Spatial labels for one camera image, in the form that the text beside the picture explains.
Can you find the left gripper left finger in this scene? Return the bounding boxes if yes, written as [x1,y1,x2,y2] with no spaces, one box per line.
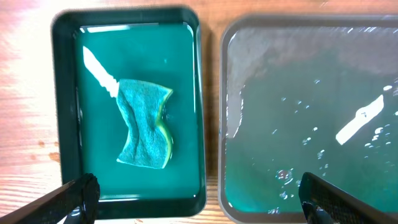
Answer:
[1,174,100,224]

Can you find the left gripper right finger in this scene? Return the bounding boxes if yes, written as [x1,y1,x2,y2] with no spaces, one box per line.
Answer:
[298,172,397,224]

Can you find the green yellow sponge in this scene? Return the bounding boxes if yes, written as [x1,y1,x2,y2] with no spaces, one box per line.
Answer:
[116,79,173,169]

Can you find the large dark serving tray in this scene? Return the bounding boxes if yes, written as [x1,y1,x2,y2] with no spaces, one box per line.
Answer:
[218,14,397,223]

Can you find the small green water tray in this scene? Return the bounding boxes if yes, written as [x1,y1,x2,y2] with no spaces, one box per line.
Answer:
[52,6,206,220]

